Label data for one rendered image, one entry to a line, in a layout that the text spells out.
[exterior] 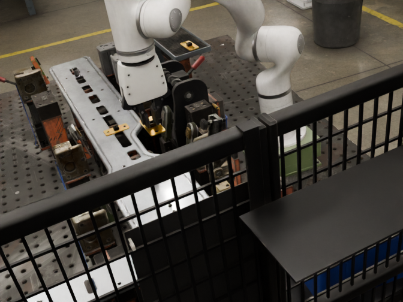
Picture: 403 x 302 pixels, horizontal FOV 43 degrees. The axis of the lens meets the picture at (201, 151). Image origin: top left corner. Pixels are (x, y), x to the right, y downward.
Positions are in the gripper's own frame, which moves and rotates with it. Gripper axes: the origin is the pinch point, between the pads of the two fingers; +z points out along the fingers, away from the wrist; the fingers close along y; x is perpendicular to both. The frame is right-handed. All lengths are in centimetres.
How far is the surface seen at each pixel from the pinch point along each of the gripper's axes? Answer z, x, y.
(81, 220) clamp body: 23.5, -2.7, 22.6
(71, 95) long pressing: 28, -82, 6
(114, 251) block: 29.5, 6.3, 18.1
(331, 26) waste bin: 108, -223, -227
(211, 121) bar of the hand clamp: 6.6, 0.9, -15.2
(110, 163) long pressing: 27.7, -28.7, 7.6
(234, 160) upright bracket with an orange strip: 12.1, 12.0, -15.0
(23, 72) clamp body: 22, -104, 19
